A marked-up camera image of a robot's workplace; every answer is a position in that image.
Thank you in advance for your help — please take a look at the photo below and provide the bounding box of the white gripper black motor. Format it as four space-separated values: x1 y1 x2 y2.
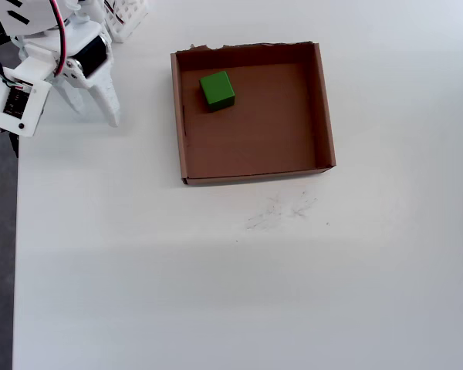
11 22 122 129

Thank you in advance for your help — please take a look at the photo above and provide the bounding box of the green cube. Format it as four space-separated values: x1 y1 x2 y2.
198 70 236 113

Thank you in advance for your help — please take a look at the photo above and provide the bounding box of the brown cardboard box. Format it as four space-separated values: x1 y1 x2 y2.
170 41 337 187

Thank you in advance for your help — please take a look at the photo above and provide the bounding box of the white lattice basket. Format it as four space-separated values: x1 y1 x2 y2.
102 0 150 43

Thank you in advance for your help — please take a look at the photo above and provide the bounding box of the white square camera mount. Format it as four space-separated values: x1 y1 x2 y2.
0 67 51 138

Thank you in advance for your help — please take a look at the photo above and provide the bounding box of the red and black motor cable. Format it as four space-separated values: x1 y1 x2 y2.
48 0 69 77

